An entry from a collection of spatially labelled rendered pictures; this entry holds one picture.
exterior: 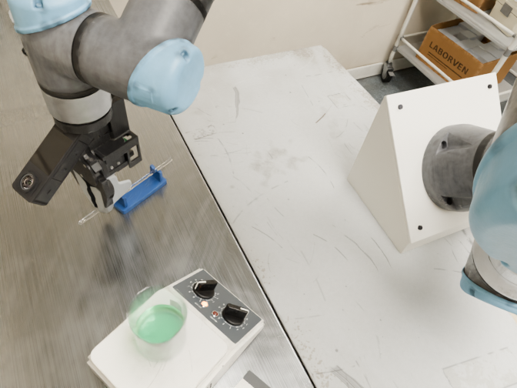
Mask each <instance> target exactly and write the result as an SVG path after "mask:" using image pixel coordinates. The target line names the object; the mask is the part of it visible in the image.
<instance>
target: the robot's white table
mask: <svg viewBox="0 0 517 388"><path fill-rule="evenodd" d="M200 86H201V87H200V89H199V91H198V94H197V96H196V98H195V100H194V102H193V103H192V104H191V105H190V106H189V107H188V108H187V109H186V110H185V111H184V112H182V113H180V114H178V115H170V116H171V117H172V120H173V122H174V123H175V126H176V128H177V130H178V131H179V133H180V135H181V137H182V139H183V141H184V143H185V144H186V146H187V148H188V150H189V152H190V154H191V156H192V158H193V159H194V161H195V164H196V165H197V167H198V169H199V171H200V173H201V174H202V177H203V179H204V180H205V182H206V184H207V186H208V188H209V190H210V192H211V194H212V195H213V197H214V199H215V201H216V203H217V205H218V207H219V208H220V210H221V212H222V215H223V216H224V218H225V220H226V222H227V223H228V226H229V228H230V230H231V231H232V233H233V235H234V237H235V239H236V241H237V243H238V245H239V246H240V248H241V250H242V252H243V254H244V256H245V258H246V259H247V261H248V264H249V265H250V267H251V269H252V271H253V273H254V274H255V277H256V279H257V280H258V283H259V285H260V286H261V288H262V290H263V292H264V294H265V296H266V297H267V299H268V301H269V303H270V305H271V307H272V309H273V310H274V312H275V314H276V316H277V318H278V320H279V322H280V323H281V325H282V328H283V329H284V331H285V334H286V336H287V337H288V338H289V341H290V343H291V344H292V347H293V349H294V350H295V352H296V354H297V356H298V358H299V360H300V362H301V363H302V365H303V367H304V369H305V371H306V373H307V374H308V376H309V379H310V380H311V382H312V385H313V386H314V387H315V388H517V315H515V314H513V313H510V312H507V311H505V310H503V309H500V308H498V307H495V306H492V305H490V304H488V303H485V302H483V301H481V300H479V299H476V298H475V297H473V296H470V295H469V294H467V293H465V292H464V291H463V290H462V289H461V287H460V280H461V278H462V268H463V267H464V266H465V264H466V262H467V259H468V257H469V253H470V251H471V249H472V244H473V241H474V237H473V235H472V232H471V229H470V227H468V228H466V229H462V230H460V231H458V232H454V233H453V234H450V235H447V236H444V237H442V238H440V239H437V240H435V241H432V242H429V243H426V244H425V245H422V246H419V247H416V248H414V249H411V250H409V251H407V252H404V253H400V252H399V251H398V250H397V248H396V247H395V245H394V244H393V242H392V241H391V239H390V238H389V237H388V236H387V234H386V233H385V231H384V230H383V228H382V227H381V226H380V225H379V223H378V222H377V220H376V219H375V217H374V216H373V215H372V213H371V212H370V211H369V209H368V208H367V206H366V205H365V203H364V202H363V201H362V199H361V198H360V197H359V195H358V193H357V192H356V191H355V190H354V189H353V187H352V185H351V184H350V183H349V181H348V180H347V177H348V175H349V173H350V171H351V168H352V166H353V164H354V162H355V159H356V157H357V155H358V153H359V150H360V148H361V147H362V144H363V142H364V140H365V137H366V136H367V133H368V131H369V129H370V127H371V125H372V122H373V120H374V118H375V115H376V113H377V111H378V110H379V106H380V104H378V103H377V101H375V100H374V99H373V97H371V96H370V94H369V93H368V92H367V91H366V90H365V89H364V88H363V87H362V86H361V85H360V84H359V83H358V82H357V81H356V80H355V79H354V78H353V77H352V76H351V75H350V74H349V72H348V71H347V70H346V69H345V68H344V67H343V66H342V65H341V64H340V63H339V62H338V61H337V60H336V59H335V58H334V57H333V56H332V55H331V54H330V53H329V52H328V50H327V49H326V48H323V47H322V46H321V45H320V46H312V47H308V48H300V49H296V50H291V51H287V52H279V53H274V54H270V55H262V56H257V57H254V58H250V59H240V60H236V61H231V62H223V63H219V64H214V65H207V66H205V67H204V75H203V78H202V80H201V82H200Z"/></svg>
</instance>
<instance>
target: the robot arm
mask: <svg viewBox="0 0 517 388"><path fill-rule="evenodd" d="M213 2H214V0H128V2H127V4H126V6H125V8H124V10H123V13H122V15H121V17H120V18H118V17H115V16H113V15H109V14H107V13H104V12H100V11H98V10H95V9H93V8H92V7H91V5H92V0H7V3H8V6H9V9H10V12H11V14H12V17H13V20H14V23H15V24H14V29H15V31H16V32H17V33H18V35H19V37H20V39H21V41H22V44H23V47H24V50H25V53H26V55H27V57H28V60H29V62H30V65H31V67H32V70H33V72H34V74H35V78H36V80H37V83H38V86H39V88H40V90H41V92H42V95H43V98H44V100H45V104H46V105H47V108H48V110H49V112H50V114H51V115H52V117H53V119H54V121H55V124H54V125H53V127H52V129H51V130H50V131H49V133H48V135H47V136H46V137H45V138H44V140H43V141H42V143H41V144H40V146H39V147H38V148H37V149H36V151H35V153H34V154H33V155H32V157H31V158H30V160H29V161H28V162H27V164H26V165H25V167H24V168H23V170H22V171H21V172H20V173H19V175H18V176H17V178H16V179H15V181H14V182H13V183H12V188H13V189H14V190H15V191H16V192H17V193H18V194H19V195H20V196H22V197H23V198H24V199H25V200H26V201H28V202H30V203H34V204H36V205H40V206H46V205H47V204H48V202H49V201H50V200H51V198H52V197H53V196H54V194H55V193H56V191H57V190H58V188H59V187H60V185H61V184H62V183H63V181H64V180H65V178H66V177H67V175H68V174H69V173H70V172H71V173H72V175H73V176H74V178H75V180H76V182H77V183H78V184H79V185H80V187H81V189H82V191H83V192H84V194H85V195H86V196H87V198H88V199H89V201H90V202H91V204H92V205H93V206H94V207H96V208H98V211H99V212H103V213H109V212H110V211H112V209H113V207H114V204H115V202H116V201H118V200H119V199H120V198H121V197H122V196H123V195H124V194H125V193H126V192H127V191H128V190H129V189H130V187H131V185H132V183H131V181H130V180H129V179H127V180H125V181H121V182H119V181H118V179H117V177H116V176H115V173H116V172H119V171H120V170H122V169H124V168H125V167H126V166H127V165H128V166H129V168H132V167H133V166H135V165H137V164H138V163H139V162H141V161H142V154H141V150H140V145H139V140H138V136H137V135H136V134H135V133H134V132H132V131H131V130H130V128H129V124H128V117H127V113H126V108H125V101H124V99H126V100H128V101H130V102H131V103H132V104H134V105H137V106H139V107H147V108H150V109H154V110H156V111H159V112H163V113H165V114H168V115H178V114H180V113H182V112H184V111H185V110H186V109H187V108H188V107H189V106H190V105H191V104H192V103H193V102H194V100H195V98H196V96H197V94H198V91H199V89H200V87H201V86H200V82H201V80H202V78H203V75H204V67H205V65H204V59H203V55H202V52H201V51H200V49H199V48H198V47H197V46H195V45H194V43H195V40H196V39H197V37H198V34H199V32H200V30H201V28H202V25H203V23H204V21H205V19H206V17H207V14H208V12H209V10H210V8H211V7H212V3H213ZM129 135H130V136H131V138H130V139H129V140H127V139H125V138H124V137H125V136H127V137H128V136H129ZM134 146H136V147H137V151H138V156H137V157H135V158H134V159H133V160H131V159H130V158H131V157H132V156H133V155H134V151H133V150H132V149H131V148H132V147H134ZM422 181H423V184H424V187H425V191H426V192H427V194H428V196H429V198H430V199H431V200H432V201H433V202H434V203H435V204H436V205H437V206H438V207H440V208H441V209H444V210H448V211H453V212H468V211H469V227H470V229H471V232H472V235H473V237H474V241H473V244H472V249H471V251H470V253H469V257H468V259H467V262H466V264H465V266H464V267H463V268H462V278H461V280H460V287H461V289H462V290H463V291H464V292H465V293H467V294H469V295H470V296H473V297H475V298H476V299H479V300H481V301H483V302H485V303H488V304H490V305H492V306H495V307H498V308H500V309H503V310H505V311H507V312H510V313H513V314H515V315H517V76H516V79H515V82H514V85H513V87H512V91H511V93H510V95H509V99H508V101H507V103H506V106H505V109H504V112H503V113H502V117H501V119H500V122H499V125H498V128H497V130H496V131H495V130H491V129H486V128H483V127H480V126H477V125H471V124H457V125H448V126H446V127H444V128H442V129H440V130H439V131H437V133H436V134H434V136H433V137H432V138H431V139H430V141H429V143H428V145H427V146H426V149H425V152H424V155H423V159H422Z"/></svg>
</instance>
